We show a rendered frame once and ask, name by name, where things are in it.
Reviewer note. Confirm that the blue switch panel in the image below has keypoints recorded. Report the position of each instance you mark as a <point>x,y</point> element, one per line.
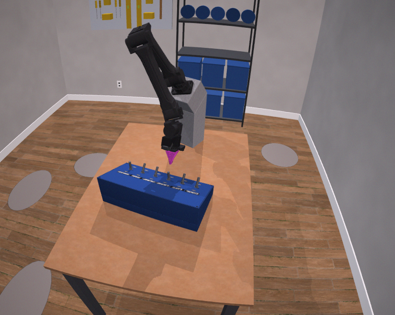
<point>158,195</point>

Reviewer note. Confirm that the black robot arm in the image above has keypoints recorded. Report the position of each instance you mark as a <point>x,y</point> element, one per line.
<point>154,59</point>

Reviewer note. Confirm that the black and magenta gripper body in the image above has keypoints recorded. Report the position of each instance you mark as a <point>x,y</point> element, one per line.
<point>181,148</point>

